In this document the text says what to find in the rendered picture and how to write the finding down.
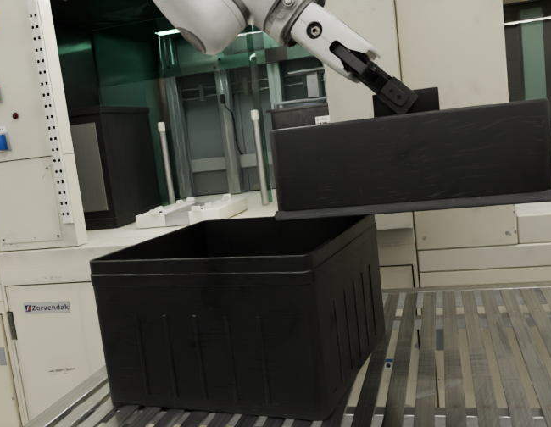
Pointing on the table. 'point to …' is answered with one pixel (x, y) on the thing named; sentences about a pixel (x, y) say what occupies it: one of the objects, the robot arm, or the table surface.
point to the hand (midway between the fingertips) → (397, 97)
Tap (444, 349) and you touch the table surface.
